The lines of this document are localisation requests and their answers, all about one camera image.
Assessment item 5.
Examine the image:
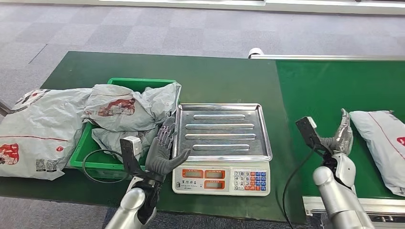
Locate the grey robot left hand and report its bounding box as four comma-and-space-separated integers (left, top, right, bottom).
145, 117, 192, 177

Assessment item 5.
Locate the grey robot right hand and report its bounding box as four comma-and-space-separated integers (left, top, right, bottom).
322, 108, 354, 156

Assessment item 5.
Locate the pale grey parcel red line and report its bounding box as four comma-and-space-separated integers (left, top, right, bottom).
349, 109, 405, 198

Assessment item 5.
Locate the grey parcel bag red print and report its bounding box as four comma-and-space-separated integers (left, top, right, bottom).
91, 125, 167, 163
81, 82, 182, 133

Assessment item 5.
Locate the green conveyor belt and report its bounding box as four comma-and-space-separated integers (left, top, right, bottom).
276, 60, 405, 200

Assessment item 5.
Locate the white electronic scale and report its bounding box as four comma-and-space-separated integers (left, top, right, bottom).
171, 103, 273, 197

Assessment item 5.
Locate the green plastic crate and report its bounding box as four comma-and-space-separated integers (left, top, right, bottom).
69, 77, 178, 180

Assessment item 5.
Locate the steel scale tray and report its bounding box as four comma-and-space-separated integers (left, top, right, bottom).
172, 103, 273, 162

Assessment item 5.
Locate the dark green table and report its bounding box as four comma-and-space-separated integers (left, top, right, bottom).
0, 51, 307, 224

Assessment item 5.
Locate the large grey courier bag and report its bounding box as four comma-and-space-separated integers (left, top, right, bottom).
0, 88, 93, 181

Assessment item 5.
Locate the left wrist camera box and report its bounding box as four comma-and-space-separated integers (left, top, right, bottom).
119, 135, 142, 178

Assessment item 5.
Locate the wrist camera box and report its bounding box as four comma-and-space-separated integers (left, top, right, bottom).
119, 135, 142, 178
295, 116, 333, 152

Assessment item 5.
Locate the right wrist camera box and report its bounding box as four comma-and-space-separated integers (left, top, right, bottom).
295, 116, 333, 152

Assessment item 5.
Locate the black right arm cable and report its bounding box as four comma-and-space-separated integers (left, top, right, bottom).
281, 146, 317, 229

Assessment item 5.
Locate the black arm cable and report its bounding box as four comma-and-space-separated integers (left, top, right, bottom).
281, 146, 317, 229
82, 149, 131, 184

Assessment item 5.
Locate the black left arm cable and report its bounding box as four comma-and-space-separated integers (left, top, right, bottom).
82, 149, 131, 184

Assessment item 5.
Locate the aluminium conveyor frame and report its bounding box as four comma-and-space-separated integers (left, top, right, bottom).
248, 47, 405, 229

